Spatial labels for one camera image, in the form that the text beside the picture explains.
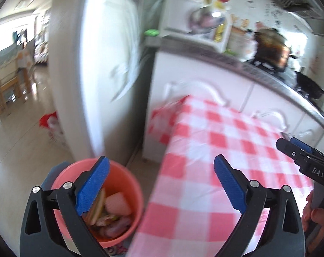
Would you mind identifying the wooden chair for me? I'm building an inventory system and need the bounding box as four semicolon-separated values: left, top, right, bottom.
0;59;34;115

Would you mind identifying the white kitchen cabinet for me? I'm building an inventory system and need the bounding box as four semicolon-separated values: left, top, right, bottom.
144;36;324;129

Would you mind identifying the white cabinet door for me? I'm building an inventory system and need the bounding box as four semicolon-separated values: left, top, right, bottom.
151;52;255;166
288;112;324;150
248;84;306;140

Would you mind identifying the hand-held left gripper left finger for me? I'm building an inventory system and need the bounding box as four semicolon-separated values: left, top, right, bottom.
20;156;110;257

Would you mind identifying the black frying pan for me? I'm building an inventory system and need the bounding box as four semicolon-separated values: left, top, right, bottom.
296;71;324;99

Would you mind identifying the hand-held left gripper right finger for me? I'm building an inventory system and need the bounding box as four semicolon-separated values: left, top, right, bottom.
214;154;305;257

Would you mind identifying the green striped cloth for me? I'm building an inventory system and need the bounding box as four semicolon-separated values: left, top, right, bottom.
85;188;107;224

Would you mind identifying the salmon plastic bucket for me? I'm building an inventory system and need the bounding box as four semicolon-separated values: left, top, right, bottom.
51;159;144;249

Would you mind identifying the red plastic bag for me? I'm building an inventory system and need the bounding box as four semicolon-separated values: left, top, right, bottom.
39;112;66;146

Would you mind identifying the red white checked tablecloth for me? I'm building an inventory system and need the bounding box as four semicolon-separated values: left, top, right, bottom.
128;94;315;257

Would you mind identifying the white refrigerator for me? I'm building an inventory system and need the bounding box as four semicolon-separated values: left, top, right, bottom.
51;0;142;161

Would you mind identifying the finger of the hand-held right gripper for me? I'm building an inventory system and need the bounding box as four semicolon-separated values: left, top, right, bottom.
276;138;312;166
290;137;324;164

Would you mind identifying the person's right hand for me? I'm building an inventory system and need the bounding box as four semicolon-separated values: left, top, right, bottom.
301;190;324;231

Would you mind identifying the yellow bottle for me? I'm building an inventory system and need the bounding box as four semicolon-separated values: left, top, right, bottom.
213;23;224;43

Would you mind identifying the steel ladle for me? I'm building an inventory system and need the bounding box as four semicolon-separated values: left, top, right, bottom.
190;7;213;34

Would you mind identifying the white dish rack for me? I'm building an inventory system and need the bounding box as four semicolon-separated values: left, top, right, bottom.
158;0;232;54

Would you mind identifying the dark metal cooking pot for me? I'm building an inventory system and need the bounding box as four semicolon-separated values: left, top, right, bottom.
254;28;290;70

